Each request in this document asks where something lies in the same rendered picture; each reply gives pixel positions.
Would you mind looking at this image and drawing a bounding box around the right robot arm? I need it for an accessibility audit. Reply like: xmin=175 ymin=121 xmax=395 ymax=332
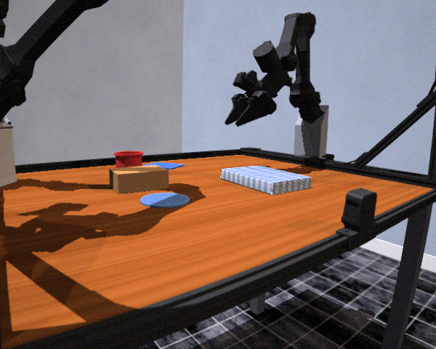
xmin=233 ymin=12 xmax=324 ymax=124

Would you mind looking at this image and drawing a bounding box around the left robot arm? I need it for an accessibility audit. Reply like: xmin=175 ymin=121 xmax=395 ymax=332
xmin=0 ymin=0 xmax=109 ymax=121

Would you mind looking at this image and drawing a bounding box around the blue round disc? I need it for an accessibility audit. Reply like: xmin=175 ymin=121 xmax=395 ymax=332
xmin=140 ymin=193 xmax=190 ymax=208

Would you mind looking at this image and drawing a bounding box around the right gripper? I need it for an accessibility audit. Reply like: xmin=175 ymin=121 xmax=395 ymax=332
xmin=225 ymin=77 xmax=278 ymax=127

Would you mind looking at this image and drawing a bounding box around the red cup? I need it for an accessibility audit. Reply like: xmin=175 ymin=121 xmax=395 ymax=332
xmin=113 ymin=151 xmax=143 ymax=168

